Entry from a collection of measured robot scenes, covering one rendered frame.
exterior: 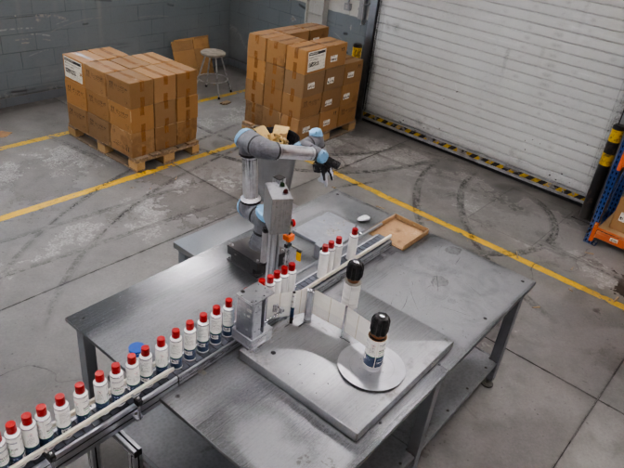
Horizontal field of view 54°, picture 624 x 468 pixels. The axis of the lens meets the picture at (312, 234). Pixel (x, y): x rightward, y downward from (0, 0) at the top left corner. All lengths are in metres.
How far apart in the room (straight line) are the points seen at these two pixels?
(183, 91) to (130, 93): 0.63
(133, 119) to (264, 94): 1.63
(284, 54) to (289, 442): 4.84
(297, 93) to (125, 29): 2.88
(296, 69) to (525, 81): 2.39
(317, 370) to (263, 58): 4.68
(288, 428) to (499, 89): 5.17
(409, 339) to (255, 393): 0.80
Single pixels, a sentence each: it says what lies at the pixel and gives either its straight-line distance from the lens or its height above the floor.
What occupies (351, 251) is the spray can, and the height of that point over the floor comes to 0.95.
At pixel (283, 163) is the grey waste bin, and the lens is 5.58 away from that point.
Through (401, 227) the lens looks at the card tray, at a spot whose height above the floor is 0.83.
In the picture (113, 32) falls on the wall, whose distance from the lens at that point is 8.53.
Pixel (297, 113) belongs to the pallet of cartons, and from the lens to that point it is 6.70.
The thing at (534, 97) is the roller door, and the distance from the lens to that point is 6.89.
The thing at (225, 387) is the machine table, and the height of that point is 0.83.
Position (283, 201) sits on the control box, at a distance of 2.76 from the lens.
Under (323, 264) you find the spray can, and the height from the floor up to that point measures 0.98.
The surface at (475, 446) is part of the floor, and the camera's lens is 3.86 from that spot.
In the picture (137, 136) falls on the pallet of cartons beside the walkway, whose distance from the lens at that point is 6.19.
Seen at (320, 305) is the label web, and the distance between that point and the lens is 2.92.
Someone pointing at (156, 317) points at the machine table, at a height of 0.83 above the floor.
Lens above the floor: 2.78
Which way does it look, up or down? 31 degrees down
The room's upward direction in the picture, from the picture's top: 7 degrees clockwise
